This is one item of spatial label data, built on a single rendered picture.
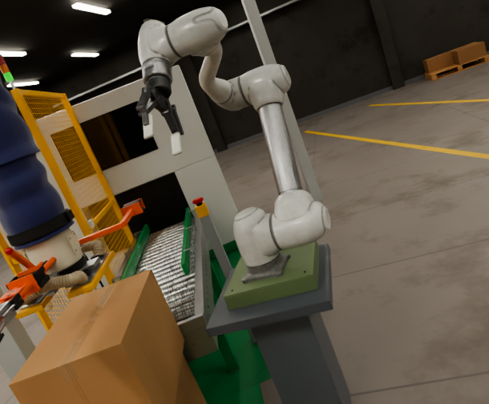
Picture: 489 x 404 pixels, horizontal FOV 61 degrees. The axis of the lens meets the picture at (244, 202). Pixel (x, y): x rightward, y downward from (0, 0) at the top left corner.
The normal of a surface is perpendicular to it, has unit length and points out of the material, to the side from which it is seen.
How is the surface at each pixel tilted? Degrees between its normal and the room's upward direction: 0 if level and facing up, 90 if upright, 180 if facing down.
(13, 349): 90
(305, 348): 90
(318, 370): 90
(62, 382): 90
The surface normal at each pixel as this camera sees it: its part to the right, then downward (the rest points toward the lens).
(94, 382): 0.05, 0.25
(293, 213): -0.37, -0.12
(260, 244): -0.22, 0.31
